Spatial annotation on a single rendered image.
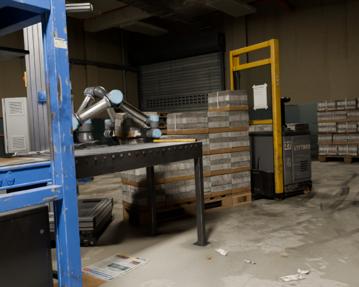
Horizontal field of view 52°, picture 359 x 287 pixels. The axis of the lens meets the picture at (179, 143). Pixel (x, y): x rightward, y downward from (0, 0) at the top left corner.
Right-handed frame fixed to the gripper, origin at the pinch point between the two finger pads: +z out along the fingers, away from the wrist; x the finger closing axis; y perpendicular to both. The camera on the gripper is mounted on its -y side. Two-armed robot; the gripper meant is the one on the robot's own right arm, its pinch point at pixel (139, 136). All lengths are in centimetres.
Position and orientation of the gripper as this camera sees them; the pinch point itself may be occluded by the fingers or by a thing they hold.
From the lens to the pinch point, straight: 344.8
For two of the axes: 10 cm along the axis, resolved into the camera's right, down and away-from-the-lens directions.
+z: -5.6, -0.2, 8.3
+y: -0.4, -10.0, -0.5
